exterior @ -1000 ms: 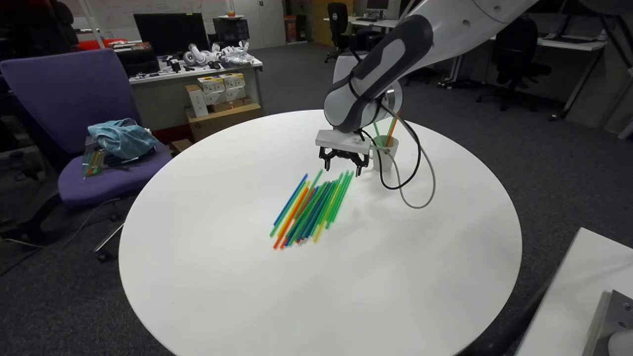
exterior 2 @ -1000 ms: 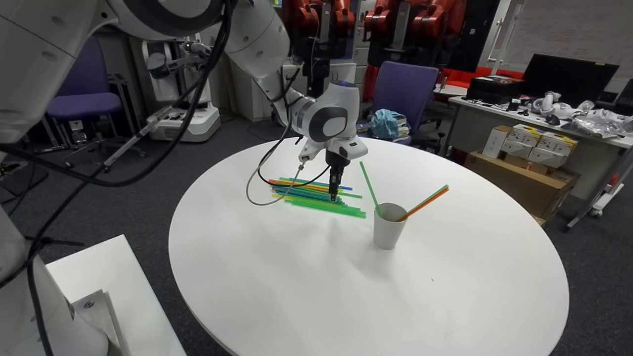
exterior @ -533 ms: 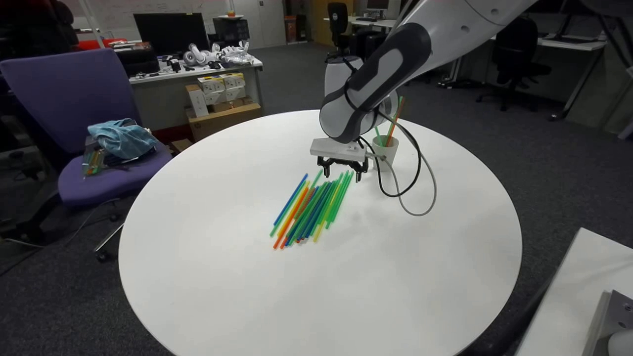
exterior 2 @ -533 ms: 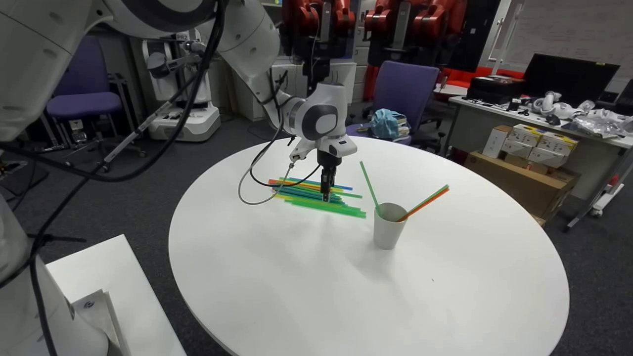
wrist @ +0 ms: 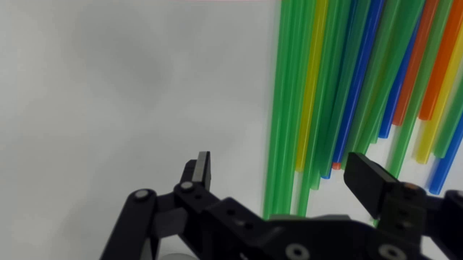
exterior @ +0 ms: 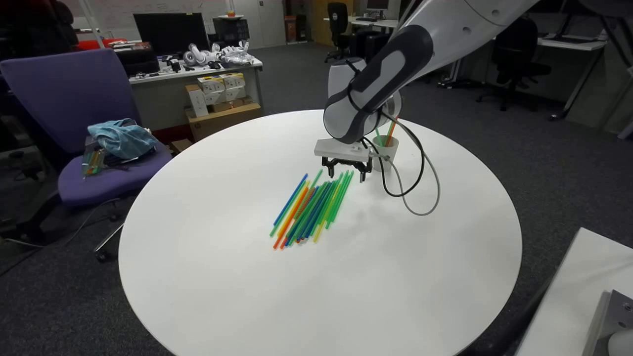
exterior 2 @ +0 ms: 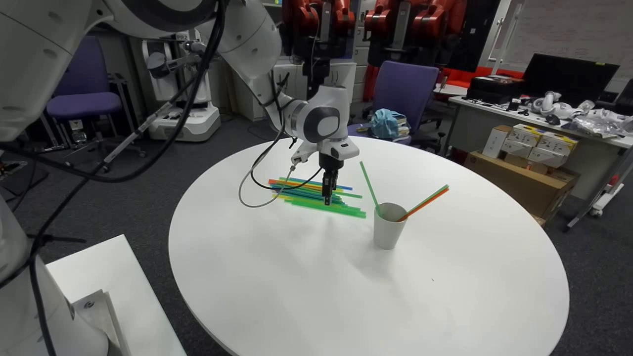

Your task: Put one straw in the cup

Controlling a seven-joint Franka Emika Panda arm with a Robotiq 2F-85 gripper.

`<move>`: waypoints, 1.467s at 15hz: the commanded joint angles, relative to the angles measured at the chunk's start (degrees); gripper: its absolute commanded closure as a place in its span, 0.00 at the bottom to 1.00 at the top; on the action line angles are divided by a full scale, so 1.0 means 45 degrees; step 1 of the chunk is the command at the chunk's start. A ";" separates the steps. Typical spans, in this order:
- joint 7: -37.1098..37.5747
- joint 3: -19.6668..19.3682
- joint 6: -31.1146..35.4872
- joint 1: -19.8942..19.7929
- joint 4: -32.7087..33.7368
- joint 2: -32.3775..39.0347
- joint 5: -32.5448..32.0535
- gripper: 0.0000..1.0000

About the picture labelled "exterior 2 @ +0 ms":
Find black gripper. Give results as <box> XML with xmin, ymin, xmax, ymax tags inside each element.
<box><xmin>317</xmin><ymin>150</ymin><xmax>346</xmax><ymax>204</ymax></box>

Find green straw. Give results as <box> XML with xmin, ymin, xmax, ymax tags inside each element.
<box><xmin>287</xmin><ymin>192</ymin><xmax>346</xmax><ymax>208</ymax></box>
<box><xmin>275</xmin><ymin>194</ymin><xmax>368</xmax><ymax>221</ymax></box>
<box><xmin>358</xmin><ymin>160</ymin><xmax>384</xmax><ymax>210</ymax></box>
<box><xmin>271</xmin><ymin>182</ymin><xmax>366</xmax><ymax>200</ymax></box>

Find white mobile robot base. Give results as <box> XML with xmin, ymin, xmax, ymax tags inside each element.
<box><xmin>139</xmin><ymin>28</ymin><xmax>224</xmax><ymax>144</ymax></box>

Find blue straw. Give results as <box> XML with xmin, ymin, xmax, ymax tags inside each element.
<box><xmin>283</xmin><ymin>174</ymin><xmax>356</xmax><ymax>194</ymax></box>

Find orange straw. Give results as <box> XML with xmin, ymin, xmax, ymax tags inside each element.
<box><xmin>267</xmin><ymin>176</ymin><xmax>313</xmax><ymax>192</ymax></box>
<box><xmin>396</xmin><ymin>182</ymin><xmax>451</xmax><ymax>223</ymax></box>

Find white paper cup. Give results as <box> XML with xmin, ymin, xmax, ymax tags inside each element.
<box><xmin>372</xmin><ymin>202</ymin><xmax>410</xmax><ymax>251</ymax></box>

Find blue crumpled cloth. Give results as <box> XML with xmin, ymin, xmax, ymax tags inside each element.
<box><xmin>366</xmin><ymin>107</ymin><xmax>411</xmax><ymax>142</ymax></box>

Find purple office chair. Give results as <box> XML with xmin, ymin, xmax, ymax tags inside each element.
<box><xmin>348</xmin><ymin>59</ymin><xmax>443</xmax><ymax>148</ymax></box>
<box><xmin>44</xmin><ymin>34</ymin><xmax>129</xmax><ymax>146</ymax></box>

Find red robot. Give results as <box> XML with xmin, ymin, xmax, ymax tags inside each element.
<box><xmin>283</xmin><ymin>0</ymin><xmax>471</xmax><ymax>71</ymax></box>

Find brown cardboard box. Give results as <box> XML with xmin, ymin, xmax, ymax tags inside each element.
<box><xmin>459</xmin><ymin>148</ymin><xmax>582</xmax><ymax>225</ymax></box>

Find white printed boxes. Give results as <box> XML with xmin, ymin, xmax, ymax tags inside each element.
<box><xmin>483</xmin><ymin>121</ymin><xmax>574</xmax><ymax>170</ymax></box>

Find grey office desk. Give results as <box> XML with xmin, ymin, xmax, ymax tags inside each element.
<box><xmin>445</xmin><ymin>93</ymin><xmax>633</xmax><ymax>223</ymax></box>

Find white clutter pile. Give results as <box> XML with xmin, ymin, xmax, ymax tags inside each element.
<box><xmin>504</xmin><ymin>89</ymin><xmax>631</xmax><ymax>138</ymax></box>

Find black computer monitor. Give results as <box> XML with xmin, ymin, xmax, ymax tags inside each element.
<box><xmin>522</xmin><ymin>51</ymin><xmax>623</xmax><ymax>105</ymax></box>

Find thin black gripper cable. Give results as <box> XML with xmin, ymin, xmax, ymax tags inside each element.
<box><xmin>235</xmin><ymin>127</ymin><xmax>324</xmax><ymax>212</ymax></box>

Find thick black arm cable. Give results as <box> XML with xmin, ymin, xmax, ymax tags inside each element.
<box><xmin>0</xmin><ymin>0</ymin><xmax>229</xmax><ymax>186</ymax></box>

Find white pedestal box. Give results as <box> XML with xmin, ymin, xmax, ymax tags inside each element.
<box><xmin>44</xmin><ymin>231</ymin><xmax>188</xmax><ymax>356</ymax></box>

